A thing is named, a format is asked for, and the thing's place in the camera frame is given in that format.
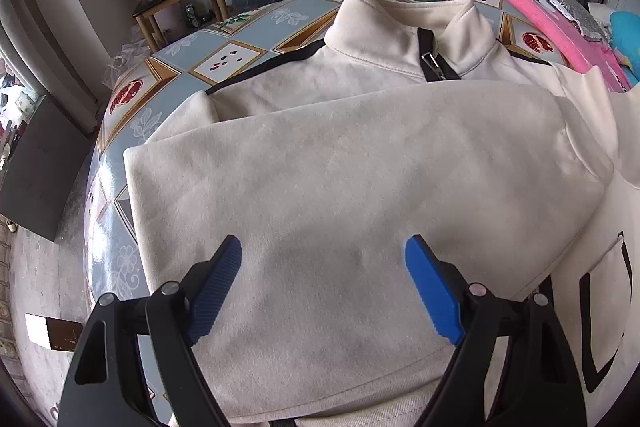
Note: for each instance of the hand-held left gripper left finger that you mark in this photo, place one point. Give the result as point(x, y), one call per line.
point(217, 292)

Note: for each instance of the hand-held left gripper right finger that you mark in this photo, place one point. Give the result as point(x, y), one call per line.
point(430, 292)

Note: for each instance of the cream zip-neck sweatshirt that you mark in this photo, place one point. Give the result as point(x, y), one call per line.
point(325, 157)

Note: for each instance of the wooden block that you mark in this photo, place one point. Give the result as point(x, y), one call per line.
point(52, 332)

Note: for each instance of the dark cabinet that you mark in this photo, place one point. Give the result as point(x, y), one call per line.
point(45, 167)

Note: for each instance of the fruit-print tablecloth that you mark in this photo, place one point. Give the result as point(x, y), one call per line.
point(240, 37)

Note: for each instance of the pink blanket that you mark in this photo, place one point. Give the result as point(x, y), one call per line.
point(540, 22)

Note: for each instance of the grey curtain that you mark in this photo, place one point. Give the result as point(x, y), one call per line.
point(45, 37)

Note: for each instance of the blue plush toy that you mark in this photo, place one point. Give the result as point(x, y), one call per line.
point(625, 42)

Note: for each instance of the silver bubble foil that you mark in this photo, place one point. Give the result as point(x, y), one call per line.
point(565, 2)

